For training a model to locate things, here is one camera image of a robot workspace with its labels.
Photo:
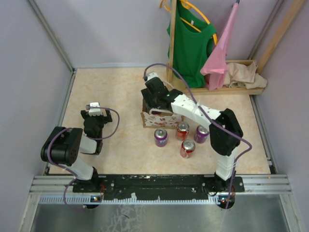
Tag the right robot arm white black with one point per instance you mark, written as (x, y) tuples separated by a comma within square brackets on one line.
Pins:
[(224, 128)]

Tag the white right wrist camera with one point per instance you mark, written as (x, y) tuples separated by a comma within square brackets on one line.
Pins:
[(150, 76)]

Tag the wooden clothes rack frame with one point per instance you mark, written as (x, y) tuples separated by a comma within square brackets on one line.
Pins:
[(173, 75)]

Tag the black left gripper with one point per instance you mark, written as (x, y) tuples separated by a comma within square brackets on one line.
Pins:
[(105, 119)]

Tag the leaning wooden beam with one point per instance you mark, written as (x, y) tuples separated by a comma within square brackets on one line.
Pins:
[(280, 30)]

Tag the patterned canvas tote bag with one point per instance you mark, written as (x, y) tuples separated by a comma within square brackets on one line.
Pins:
[(156, 118)]

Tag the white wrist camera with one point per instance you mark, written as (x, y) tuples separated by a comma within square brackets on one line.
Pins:
[(94, 109), (150, 76)]

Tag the beige crumpled cloth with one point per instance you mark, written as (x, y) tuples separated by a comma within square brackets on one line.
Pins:
[(240, 75)]

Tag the green tank top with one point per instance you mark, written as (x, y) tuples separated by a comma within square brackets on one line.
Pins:
[(193, 44)]

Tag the silver purple can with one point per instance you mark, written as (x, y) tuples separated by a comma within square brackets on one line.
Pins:
[(201, 134)]

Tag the red soda can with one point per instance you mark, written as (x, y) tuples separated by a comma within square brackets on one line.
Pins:
[(182, 131)]

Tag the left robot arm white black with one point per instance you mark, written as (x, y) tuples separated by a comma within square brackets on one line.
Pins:
[(63, 146)]

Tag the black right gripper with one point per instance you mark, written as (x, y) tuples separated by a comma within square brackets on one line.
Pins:
[(147, 96)]

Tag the pink shirt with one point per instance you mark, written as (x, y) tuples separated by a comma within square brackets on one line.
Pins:
[(215, 68)]

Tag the white slotted cable duct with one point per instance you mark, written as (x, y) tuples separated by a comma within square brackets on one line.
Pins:
[(92, 200)]

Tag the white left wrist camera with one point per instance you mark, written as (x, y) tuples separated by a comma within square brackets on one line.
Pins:
[(94, 109)]

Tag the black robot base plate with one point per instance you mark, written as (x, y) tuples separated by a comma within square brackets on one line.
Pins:
[(154, 187)]

